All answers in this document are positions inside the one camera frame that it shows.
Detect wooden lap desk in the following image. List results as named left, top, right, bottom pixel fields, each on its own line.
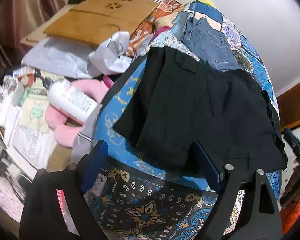
left=43, top=0, right=161, bottom=48

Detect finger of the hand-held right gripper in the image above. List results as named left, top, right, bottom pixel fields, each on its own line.
left=283, top=127, right=300, bottom=167

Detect grey striped cloth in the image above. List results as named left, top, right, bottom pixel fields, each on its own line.
left=72, top=105, right=103, bottom=162

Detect patchwork patterned blanket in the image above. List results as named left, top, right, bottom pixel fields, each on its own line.
left=91, top=0, right=283, bottom=240

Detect grey plastic bag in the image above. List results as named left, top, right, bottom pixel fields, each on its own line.
left=21, top=38, right=102, bottom=78

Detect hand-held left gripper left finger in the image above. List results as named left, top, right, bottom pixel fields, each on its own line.
left=19, top=140, right=109, bottom=240

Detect folded blue jeans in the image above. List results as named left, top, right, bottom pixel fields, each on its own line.
left=181, top=17, right=243, bottom=72

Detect white plastic bottle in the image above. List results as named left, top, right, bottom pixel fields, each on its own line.
left=47, top=78, right=98, bottom=123

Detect stack of printed papers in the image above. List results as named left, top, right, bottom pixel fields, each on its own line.
left=0, top=66, right=56, bottom=220

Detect striped pink curtain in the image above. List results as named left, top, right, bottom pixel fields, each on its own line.
left=0, top=0, right=77, bottom=67

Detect light wooden board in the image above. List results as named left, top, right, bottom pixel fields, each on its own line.
left=19, top=4, right=77, bottom=46

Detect pink plush pillow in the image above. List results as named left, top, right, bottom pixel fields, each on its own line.
left=44, top=79, right=113, bottom=148

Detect black pants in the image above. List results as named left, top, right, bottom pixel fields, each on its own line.
left=112, top=46, right=288, bottom=175

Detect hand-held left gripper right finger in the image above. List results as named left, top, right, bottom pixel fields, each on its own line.
left=191, top=141, right=283, bottom=240

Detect crumpled white paper bag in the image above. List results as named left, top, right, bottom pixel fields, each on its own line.
left=87, top=31, right=133, bottom=78

